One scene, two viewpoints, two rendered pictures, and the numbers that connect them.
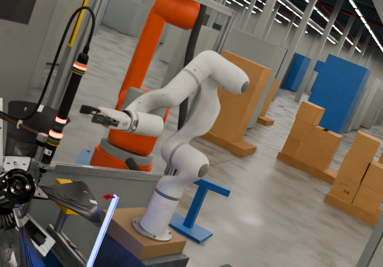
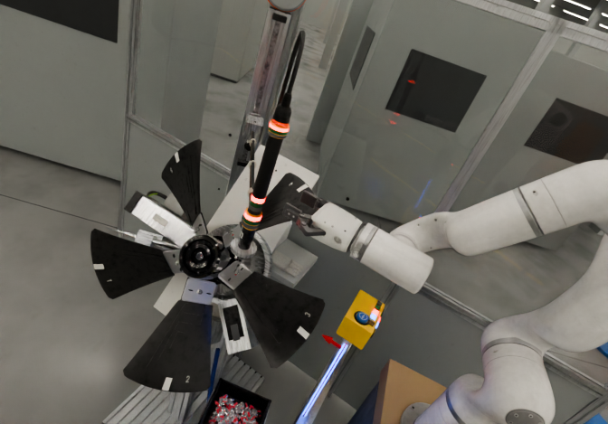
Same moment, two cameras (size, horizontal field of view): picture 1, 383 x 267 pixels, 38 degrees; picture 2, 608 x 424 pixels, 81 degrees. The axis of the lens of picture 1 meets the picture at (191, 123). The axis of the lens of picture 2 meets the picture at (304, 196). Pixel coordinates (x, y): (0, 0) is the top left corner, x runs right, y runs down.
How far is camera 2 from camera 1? 156 cm
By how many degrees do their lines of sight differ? 62
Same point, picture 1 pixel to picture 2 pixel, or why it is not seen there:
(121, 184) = not seen: hidden behind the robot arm
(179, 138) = (514, 327)
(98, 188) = (472, 340)
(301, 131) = not seen: outside the picture
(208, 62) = (586, 184)
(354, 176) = not seen: outside the picture
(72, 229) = (430, 365)
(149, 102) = (433, 230)
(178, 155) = (492, 356)
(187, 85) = (498, 221)
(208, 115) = (582, 316)
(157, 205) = (437, 412)
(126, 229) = (384, 407)
